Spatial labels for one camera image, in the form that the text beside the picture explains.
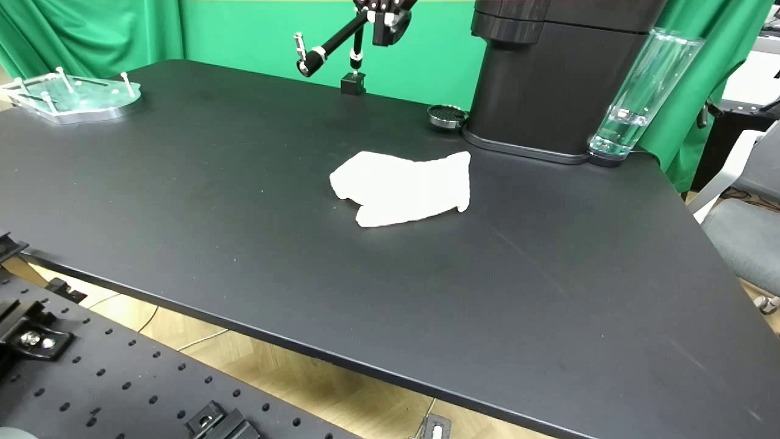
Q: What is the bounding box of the white cloth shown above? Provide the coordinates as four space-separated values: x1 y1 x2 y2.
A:
327 147 474 229

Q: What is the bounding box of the black articulated stand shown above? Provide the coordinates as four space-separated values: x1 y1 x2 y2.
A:
290 0 419 98

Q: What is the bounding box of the black round cap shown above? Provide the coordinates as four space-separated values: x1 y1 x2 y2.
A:
427 102 471 135

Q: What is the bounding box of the metal floor outlet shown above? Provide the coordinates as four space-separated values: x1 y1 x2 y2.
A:
419 416 450 439

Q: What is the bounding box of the small black clamp block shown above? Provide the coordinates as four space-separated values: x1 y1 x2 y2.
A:
182 400 263 439

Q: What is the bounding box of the clear plastic cup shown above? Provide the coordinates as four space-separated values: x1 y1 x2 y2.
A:
584 27 703 161

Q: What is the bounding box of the black perforated breadboard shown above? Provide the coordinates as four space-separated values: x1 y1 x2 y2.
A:
0 276 361 439

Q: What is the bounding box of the clear acrylic plate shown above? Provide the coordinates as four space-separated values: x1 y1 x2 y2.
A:
0 68 146 123

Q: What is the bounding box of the gray office chair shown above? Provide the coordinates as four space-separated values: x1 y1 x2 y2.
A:
697 120 780 317

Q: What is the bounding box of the green curtain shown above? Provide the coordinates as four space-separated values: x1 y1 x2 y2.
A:
635 0 778 195
0 0 188 83

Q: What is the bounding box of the white desk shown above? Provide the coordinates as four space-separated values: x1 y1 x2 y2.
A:
719 33 780 108

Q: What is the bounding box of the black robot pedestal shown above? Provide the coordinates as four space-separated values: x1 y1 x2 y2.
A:
463 0 674 168

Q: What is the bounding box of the black bracket with silver screw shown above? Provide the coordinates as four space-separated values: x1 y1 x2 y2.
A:
0 300 77 366

